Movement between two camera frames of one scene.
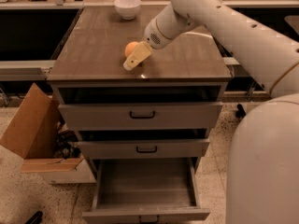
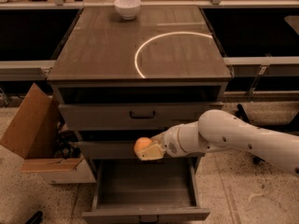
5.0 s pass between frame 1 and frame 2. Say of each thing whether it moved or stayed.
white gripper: moved
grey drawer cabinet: stayed
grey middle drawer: stayed
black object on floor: stayed
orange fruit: moved
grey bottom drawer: stayed
